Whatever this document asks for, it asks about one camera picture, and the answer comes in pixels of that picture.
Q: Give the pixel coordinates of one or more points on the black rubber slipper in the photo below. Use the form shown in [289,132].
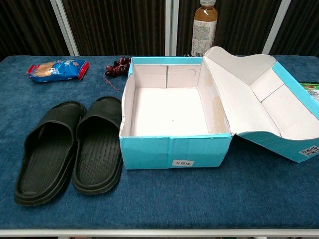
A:
[42,169]
[97,154]

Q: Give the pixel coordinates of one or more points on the light blue shoe box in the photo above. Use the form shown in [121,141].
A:
[174,152]

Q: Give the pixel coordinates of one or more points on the blue table mat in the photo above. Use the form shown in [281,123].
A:
[174,199]

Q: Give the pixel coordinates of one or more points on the blue snack bag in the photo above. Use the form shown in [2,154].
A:
[59,71]

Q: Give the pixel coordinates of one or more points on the purple grape bunch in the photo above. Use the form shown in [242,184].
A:
[117,67]

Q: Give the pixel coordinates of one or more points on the green snack packet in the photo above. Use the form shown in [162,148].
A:
[311,89]

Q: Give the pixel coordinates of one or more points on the white partition frame post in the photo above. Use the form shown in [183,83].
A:
[173,25]
[276,25]
[65,27]

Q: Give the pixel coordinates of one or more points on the dark pleated partition curtain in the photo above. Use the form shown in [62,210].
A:
[236,25]
[304,25]
[25,25]
[112,25]

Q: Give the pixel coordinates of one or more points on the tea bottle white label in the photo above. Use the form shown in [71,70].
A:
[204,32]

